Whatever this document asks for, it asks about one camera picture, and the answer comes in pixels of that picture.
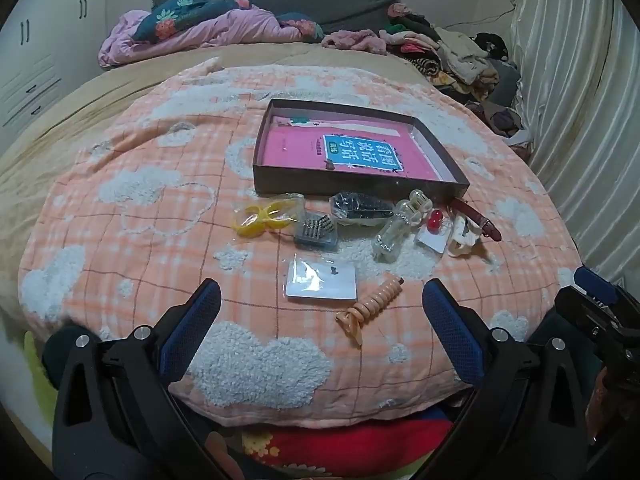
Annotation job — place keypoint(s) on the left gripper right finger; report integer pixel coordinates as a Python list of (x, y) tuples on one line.
[(524, 418)]

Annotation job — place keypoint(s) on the red bead earring card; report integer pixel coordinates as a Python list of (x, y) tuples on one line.
[(435, 231)]

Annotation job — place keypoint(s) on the pink book in box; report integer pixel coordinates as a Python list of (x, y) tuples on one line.
[(359, 146)]

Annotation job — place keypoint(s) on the white striped curtain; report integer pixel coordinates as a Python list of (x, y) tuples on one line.
[(579, 98)]

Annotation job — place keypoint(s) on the dark shallow cardboard box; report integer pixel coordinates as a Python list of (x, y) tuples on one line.
[(274, 180)]

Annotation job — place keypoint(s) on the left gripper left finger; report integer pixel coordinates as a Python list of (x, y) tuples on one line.
[(115, 417)]

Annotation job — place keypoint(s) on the pink quilt on bed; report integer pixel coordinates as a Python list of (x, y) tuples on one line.
[(251, 26)]

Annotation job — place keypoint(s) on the white wardrobe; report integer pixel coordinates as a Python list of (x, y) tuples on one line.
[(49, 48)]

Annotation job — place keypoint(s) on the clear bag with bracelet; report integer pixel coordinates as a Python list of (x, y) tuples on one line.
[(386, 245)]

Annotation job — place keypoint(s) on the tan bed sheet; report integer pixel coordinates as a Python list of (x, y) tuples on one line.
[(49, 146)]

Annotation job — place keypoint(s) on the navy floral pillow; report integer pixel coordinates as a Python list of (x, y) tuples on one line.
[(173, 16)]

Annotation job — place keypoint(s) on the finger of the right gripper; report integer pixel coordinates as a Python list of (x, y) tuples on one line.
[(590, 281), (580, 310)]

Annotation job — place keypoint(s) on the rhinestone clip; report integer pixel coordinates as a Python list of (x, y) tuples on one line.
[(316, 231)]

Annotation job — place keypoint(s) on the white hair claw clip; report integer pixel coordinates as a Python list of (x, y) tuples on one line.
[(464, 235)]

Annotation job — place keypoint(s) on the orange plaid cloud blanket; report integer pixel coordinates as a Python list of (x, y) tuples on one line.
[(304, 337)]

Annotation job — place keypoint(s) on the pile of clothes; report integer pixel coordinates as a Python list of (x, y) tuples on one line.
[(474, 71)]

